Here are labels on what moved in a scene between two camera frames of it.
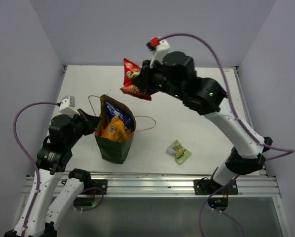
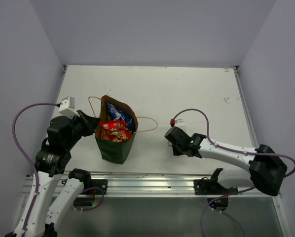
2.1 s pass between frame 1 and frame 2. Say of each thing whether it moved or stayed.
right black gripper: moved
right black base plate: stayed
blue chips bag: stayed
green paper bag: stayed
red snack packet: moved
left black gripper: stayed
